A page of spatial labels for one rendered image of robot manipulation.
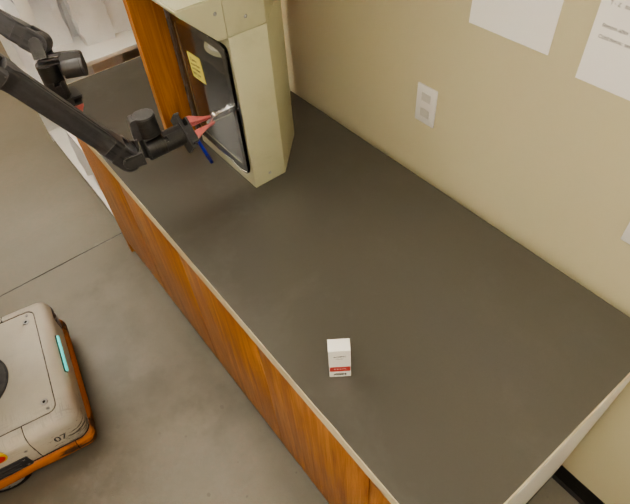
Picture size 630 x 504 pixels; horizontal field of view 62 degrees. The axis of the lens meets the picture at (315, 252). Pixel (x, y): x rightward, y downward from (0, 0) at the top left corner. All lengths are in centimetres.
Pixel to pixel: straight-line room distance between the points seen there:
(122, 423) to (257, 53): 156
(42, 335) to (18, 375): 18
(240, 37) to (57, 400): 143
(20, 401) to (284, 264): 121
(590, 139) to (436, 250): 45
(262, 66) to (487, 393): 95
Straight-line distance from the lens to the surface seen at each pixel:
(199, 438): 223
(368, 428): 115
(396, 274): 136
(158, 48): 172
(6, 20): 171
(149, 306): 263
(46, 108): 138
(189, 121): 148
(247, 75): 142
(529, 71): 130
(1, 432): 221
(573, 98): 126
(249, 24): 138
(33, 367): 230
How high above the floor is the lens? 200
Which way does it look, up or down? 48 degrees down
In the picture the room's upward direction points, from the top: 5 degrees counter-clockwise
